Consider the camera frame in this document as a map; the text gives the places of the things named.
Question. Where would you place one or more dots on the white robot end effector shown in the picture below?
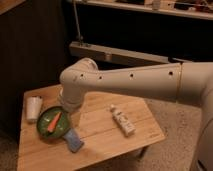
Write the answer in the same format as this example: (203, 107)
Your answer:
(71, 100)

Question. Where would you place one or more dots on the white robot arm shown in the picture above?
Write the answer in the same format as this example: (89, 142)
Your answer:
(188, 83)

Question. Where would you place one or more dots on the green plate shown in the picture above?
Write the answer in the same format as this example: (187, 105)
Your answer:
(62, 124)

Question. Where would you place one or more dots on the orange carrot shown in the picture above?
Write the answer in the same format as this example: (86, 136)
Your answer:
(52, 125)

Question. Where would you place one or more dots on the blue sponge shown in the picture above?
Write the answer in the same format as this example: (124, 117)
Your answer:
(73, 141)

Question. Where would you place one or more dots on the wooden low table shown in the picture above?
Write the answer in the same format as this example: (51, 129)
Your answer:
(102, 138)

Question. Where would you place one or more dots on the white tube bottle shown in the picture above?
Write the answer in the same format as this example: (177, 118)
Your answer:
(122, 120)

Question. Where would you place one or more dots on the thin metal pole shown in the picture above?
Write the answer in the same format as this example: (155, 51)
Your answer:
(79, 36)

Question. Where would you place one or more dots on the upper wooden shelf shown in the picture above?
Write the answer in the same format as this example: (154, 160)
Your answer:
(152, 6)

